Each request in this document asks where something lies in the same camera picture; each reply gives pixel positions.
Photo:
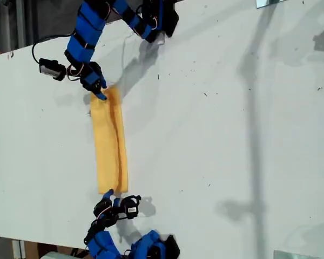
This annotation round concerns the yellow square towel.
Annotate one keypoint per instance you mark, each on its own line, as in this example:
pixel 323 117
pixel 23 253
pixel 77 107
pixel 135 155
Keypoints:
pixel 108 148

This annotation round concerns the white box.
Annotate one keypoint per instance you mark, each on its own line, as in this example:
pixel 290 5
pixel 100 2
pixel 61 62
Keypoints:
pixel 59 255

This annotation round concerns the grey table leg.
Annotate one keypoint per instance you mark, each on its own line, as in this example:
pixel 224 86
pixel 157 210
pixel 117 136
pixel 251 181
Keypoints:
pixel 18 249

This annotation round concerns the black camera stalk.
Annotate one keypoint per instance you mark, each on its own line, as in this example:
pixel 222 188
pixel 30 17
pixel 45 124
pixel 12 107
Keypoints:
pixel 120 214

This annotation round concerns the black camera box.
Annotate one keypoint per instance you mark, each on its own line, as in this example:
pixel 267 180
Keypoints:
pixel 130 206
pixel 50 68

